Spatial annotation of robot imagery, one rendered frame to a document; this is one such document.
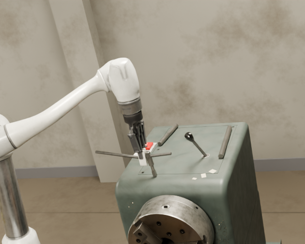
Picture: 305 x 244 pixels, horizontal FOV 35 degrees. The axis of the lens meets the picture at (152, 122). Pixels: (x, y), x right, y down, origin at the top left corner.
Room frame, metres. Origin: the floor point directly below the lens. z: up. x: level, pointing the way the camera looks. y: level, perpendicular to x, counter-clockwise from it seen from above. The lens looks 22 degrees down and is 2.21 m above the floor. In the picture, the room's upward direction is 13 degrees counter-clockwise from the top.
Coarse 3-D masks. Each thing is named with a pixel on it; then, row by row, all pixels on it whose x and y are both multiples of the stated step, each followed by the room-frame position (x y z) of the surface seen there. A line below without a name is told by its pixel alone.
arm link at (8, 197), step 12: (0, 120) 1.84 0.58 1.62; (0, 168) 1.82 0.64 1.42; (12, 168) 1.85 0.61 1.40; (0, 180) 1.82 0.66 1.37; (12, 180) 1.83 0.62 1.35; (0, 192) 1.82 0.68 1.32; (12, 192) 1.82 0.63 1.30; (0, 204) 1.82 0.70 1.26; (12, 204) 1.82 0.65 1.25; (12, 216) 1.81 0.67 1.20; (24, 216) 1.85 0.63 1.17; (12, 228) 1.81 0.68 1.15; (24, 228) 1.83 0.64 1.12; (12, 240) 1.81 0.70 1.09; (24, 240) 1.81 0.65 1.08; (36, 240) 1.85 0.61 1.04
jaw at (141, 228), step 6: (138, 222) 1.57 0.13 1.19; (138, 228) 1.53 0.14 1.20; (144, 228) 1.54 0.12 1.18; (138, 234) 1.53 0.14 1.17; (144, 234) 1.52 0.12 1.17; (150, 234) 1.53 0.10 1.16; (156, 234) 1.54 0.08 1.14; (144, 240) 1.50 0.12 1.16; (150, 240) 1.50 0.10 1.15; (156, 240) 1.52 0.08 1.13; (162, 240) 1.53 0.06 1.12
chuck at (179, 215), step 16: (144, 208) 1.62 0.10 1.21; (160, 208) 1.56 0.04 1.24; (176, 208) 1.55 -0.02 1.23; (160, 224) 1.53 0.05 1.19; (176, 224) 1.51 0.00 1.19; (192, 224) 1.49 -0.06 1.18; (128, 240) 1.59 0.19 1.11; (176, 240) 1.51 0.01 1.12; (192, 240) 1.49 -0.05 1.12; (208, 240) 1.50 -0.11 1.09
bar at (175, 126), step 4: (176, 124) 2.22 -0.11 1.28; (172, 128) 2.18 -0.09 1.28; (176, 128) 2.20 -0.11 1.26; (168, 132) 2.14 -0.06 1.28; (172, 132) 2.16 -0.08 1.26; (164, 136) 2.11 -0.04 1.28; (168, 136) 2.12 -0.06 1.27; (160, 140) 2.07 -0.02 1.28; (164, 140) 2.08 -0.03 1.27; (160, 144) 2.06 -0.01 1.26
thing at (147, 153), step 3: (147, 153) 1.77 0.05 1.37; (150, 153) 1.78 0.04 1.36; (147, 156) 1.77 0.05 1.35; (147, 159) 1.78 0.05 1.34; (150, 159) 1.77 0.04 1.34; (150, 162) 1.77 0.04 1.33; (150, 165) 1.77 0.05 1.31; (153, 168) 1.78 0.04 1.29; (153, 171) 1.77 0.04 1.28; (153, 174) 1.77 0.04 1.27; (156, 174) 1.78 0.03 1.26
